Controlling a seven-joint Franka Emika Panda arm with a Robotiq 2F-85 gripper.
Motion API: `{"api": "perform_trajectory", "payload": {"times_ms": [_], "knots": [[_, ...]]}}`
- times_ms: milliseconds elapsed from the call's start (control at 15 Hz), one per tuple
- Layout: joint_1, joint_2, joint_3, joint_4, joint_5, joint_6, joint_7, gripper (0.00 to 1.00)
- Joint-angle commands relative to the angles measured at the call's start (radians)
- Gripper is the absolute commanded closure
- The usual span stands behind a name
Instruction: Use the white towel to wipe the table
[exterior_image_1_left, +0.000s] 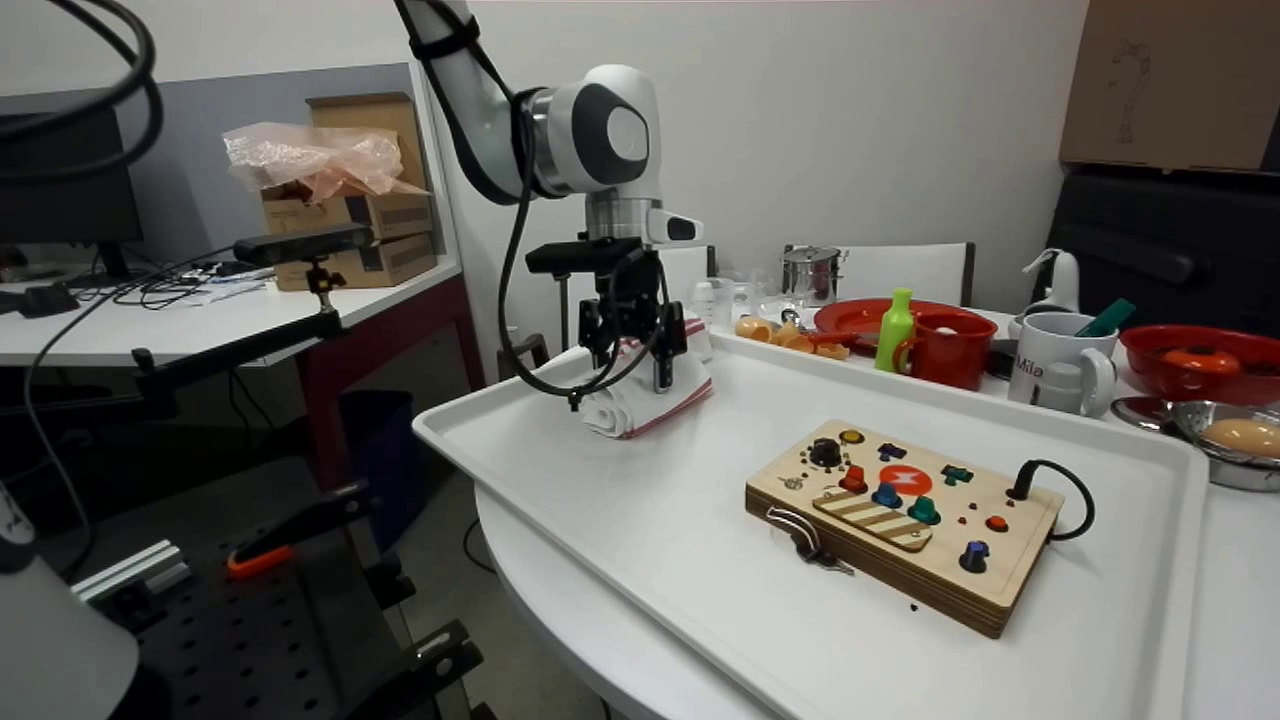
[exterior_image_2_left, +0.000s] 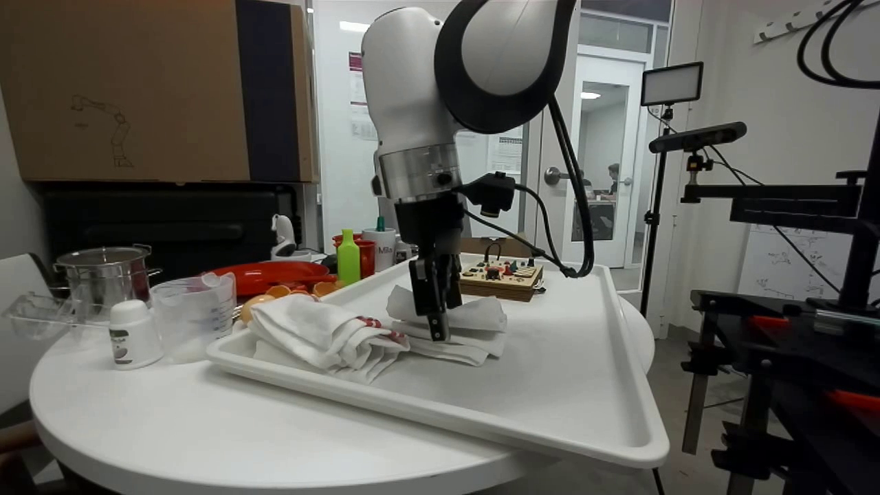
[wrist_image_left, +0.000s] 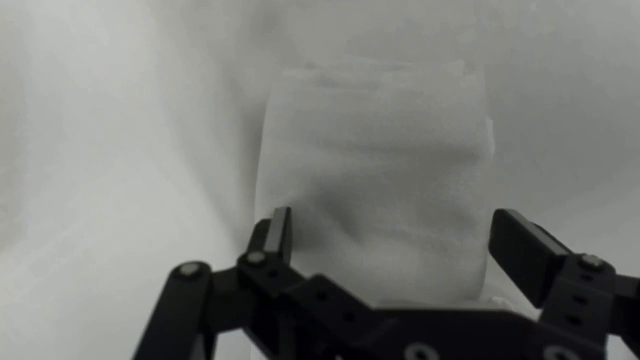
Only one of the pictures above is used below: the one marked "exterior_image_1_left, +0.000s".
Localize large flat cardboard sheet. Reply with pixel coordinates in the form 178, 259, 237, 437
1059, 0, 1280, 174

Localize black looped cable bundle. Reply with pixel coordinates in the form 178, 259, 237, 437
0, 0, 168, 182

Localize white kettle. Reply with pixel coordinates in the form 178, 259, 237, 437
1022, 242, 1087, 318

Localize black stereo bar camera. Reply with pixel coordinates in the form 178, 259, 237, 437
234, 224, 376, 271

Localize black busy board cable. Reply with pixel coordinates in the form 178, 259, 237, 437
1003, 455, 1100, 545

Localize white chair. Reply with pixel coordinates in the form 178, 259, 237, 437
785, 236, 975, 313

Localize white towel with red print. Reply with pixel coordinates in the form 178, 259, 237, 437
584, 306, 711, 373

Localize black computer monitor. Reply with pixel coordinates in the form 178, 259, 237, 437
0, 108, 148, 282

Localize silver metal bowl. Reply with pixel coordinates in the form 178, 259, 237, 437
1111, 391, 1280, 495

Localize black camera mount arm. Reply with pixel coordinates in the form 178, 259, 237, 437
129, 255, 354, 403

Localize red plastic cup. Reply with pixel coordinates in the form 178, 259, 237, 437
908, 306, 1000, 391

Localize orange food pieces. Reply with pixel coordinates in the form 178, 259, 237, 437
734, 313, 856, 362

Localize black clamp with orange grip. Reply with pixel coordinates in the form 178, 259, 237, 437
220, 474, 381, 582

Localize aluminium profile bar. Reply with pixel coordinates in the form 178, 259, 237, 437
68, 536, 191, 607

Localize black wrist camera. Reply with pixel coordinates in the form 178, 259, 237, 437
520, 236, 645, 281

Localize grey partition panel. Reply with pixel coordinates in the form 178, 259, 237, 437
0, 56, 465, 271

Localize pink clear plastic bag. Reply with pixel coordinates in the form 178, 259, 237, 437
220, 117, 409, 207

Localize white desk with maroon legs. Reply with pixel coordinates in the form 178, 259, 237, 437
0, 250, 484, 495

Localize green plastic bottle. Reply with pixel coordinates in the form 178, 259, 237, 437
872, 282, 920, 374

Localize tall cardboard box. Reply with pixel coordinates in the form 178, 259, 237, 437
304, 93, 438, 203

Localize clear plastic measuring cup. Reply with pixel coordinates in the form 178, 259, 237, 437
691, 271, 755, 335

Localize white rounded housing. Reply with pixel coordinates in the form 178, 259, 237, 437
0, 484, 146, 720

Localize black wall socket box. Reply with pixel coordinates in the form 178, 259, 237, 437
493, 329, 553, 383

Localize flat cardboard box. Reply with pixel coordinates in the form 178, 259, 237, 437
256, 180, 443, 295

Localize green marker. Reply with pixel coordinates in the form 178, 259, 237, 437
1075, 290, 1139, 340

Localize large white plastic tray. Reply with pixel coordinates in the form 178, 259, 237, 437
409, 325, 1216, 720

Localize black cabinet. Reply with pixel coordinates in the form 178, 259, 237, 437
1044, 158, 1280, 342

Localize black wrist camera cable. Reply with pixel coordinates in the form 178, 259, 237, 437
493, 195, 673, 403

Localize wooden busy board with knobs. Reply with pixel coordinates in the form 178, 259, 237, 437
740, 416, 1065, 640

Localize red bowl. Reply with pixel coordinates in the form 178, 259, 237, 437
1117, 318, 1280, 413
813, 290, 1000, 356

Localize white towel with red stripe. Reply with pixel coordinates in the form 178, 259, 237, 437
573, 349, 721, 442

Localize black perforated robot cart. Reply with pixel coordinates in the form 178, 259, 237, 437
76, 474, 493, 720

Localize dark blue bin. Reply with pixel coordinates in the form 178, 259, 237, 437
336, 383, 443, 536

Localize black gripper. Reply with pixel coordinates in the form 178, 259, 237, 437
581, 249, 691, 391

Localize thin black desk cable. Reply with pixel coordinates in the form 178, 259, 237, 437
15, 288, 125, 579

